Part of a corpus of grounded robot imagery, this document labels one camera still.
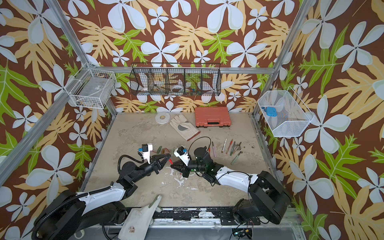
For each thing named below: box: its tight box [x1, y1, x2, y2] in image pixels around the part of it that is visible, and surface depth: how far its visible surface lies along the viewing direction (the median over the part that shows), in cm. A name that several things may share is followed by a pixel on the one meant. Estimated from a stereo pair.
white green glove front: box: [118, 195, 163, 240], surface depth 72 cm
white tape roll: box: [155, 112, 171, 124], surface depth 118 cm
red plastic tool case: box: [195, 106, 231, 128], surface depth 114 cm
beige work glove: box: [169, 114, 201, 141], surface depth 112 cm
